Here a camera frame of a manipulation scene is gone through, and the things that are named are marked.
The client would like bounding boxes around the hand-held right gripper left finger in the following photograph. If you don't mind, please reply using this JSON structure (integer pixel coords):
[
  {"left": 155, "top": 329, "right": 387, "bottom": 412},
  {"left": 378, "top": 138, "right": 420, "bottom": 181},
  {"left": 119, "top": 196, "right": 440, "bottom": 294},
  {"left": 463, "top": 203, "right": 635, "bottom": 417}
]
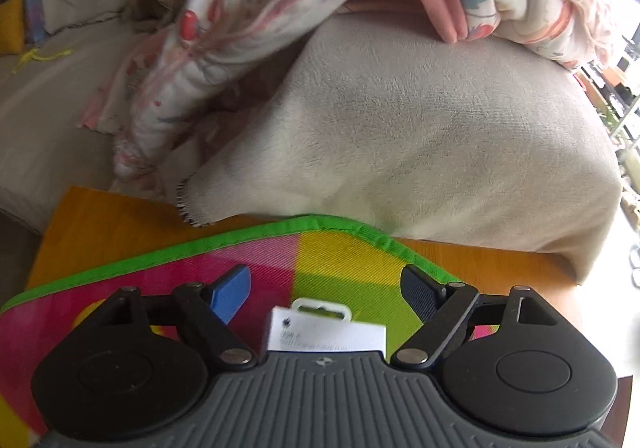
[{"left": 102, "top": 264, "right": 257, "bottom": 370}]

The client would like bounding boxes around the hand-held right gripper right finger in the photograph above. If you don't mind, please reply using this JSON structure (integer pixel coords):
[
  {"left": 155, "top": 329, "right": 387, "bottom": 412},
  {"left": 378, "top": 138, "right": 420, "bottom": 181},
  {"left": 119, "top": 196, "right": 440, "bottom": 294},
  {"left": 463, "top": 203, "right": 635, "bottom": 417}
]
[{"left": 390, "top": 264, "right": 560, "bottom": 371}]

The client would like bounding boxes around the small white cardboard box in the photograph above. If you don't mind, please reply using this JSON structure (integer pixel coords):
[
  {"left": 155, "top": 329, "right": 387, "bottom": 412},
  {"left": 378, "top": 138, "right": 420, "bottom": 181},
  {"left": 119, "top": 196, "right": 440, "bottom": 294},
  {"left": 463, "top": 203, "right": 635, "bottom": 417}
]
[{"left": 263, "top": 297, "right": 389, "bottom": 360}]

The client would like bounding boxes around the colourful checked mat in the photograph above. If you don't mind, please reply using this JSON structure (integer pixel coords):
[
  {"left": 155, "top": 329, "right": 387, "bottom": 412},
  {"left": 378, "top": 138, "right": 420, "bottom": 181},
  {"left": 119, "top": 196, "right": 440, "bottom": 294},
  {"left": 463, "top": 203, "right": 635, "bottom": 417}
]
[{"left": 0, "top": 214, "right": 501, "bottom": 448}]

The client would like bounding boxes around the wooden table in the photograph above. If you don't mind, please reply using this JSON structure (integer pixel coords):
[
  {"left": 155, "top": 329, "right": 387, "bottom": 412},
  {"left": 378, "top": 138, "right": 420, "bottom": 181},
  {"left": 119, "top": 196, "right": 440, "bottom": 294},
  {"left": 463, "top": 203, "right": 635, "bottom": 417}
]
[{"left": 26, "top": 185, "right": 621, "bottom": 379}]

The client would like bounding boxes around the beige sofa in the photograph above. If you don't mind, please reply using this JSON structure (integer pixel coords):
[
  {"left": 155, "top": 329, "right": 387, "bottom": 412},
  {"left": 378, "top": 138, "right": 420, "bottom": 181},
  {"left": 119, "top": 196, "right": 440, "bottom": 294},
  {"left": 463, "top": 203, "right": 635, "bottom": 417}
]
[{"left": 0, "top": 0, "right": 623, "bottom": 286}]

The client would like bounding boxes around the beige throw blanket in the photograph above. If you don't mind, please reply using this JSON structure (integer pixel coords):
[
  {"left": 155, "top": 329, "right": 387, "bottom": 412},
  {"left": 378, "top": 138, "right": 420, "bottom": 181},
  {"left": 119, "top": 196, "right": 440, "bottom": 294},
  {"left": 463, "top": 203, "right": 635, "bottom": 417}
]
[{"left": 176, "top": 14, "right": 623, "bottom": 286}]

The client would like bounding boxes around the metal shelf rack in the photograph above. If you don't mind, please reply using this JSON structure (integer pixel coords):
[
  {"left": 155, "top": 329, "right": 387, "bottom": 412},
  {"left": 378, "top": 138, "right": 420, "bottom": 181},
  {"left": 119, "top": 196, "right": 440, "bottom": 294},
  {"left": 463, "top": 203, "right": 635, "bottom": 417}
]
[{"left": 575, "top": 35, "right": 640, "bottom": 179}]

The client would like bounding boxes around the floral pink blanket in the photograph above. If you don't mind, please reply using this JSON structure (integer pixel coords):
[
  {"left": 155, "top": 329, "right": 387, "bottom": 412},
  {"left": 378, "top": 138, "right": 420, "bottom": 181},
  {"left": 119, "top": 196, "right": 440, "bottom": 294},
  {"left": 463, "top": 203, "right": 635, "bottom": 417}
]
[{"left": 77, "top": 0, "right": 618, "bottom": 181}]

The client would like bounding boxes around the yellow cushion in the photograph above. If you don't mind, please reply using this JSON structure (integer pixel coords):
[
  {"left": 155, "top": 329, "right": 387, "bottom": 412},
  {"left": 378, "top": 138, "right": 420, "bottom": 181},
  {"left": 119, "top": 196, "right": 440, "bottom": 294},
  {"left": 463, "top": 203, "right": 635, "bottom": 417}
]
[{"left": 0, "top": 0, "right": 27, "bottom": 56}]

